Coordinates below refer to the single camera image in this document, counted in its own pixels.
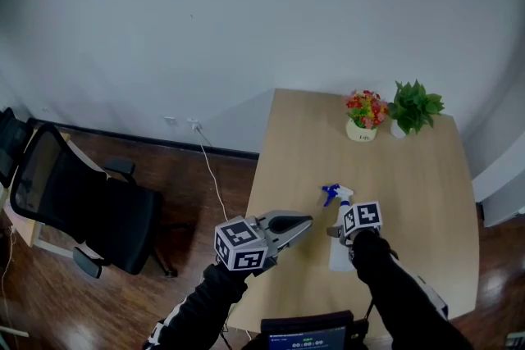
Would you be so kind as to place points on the white spray bottle blue nozzle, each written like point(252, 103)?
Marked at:
point(341, 256)

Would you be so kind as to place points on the black mesh office chair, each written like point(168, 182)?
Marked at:
point(10, 143)
point(106, 217)

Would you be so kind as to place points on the red flowers in cream pot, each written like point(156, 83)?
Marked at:
point(365, 115)

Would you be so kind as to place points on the person's right forearm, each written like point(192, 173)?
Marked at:
point(393, 291)

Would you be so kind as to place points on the green plant in white pot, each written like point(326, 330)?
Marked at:
point(414, 106)

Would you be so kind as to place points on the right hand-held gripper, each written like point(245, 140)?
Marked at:
point(363, 217)

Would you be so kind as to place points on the black tablet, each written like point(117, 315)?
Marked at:
point(305, 325)

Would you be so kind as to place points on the person's left forearm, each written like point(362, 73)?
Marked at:
point(201, 307)

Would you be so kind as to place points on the white wall socket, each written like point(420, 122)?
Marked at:
point(170, 120)
point(193, 123)

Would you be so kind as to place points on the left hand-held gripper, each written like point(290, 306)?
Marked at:
point(240, 246)

